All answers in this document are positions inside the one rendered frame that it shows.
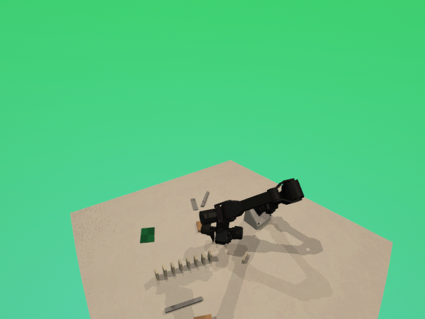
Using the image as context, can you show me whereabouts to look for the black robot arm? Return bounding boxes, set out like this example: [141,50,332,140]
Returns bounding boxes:
[199,178,304,245]

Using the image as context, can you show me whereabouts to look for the dark green flat square mat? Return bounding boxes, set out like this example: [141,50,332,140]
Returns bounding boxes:
[140,227,155,243]

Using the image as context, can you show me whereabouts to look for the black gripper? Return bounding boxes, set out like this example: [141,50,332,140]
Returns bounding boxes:
[201,221,243,242]

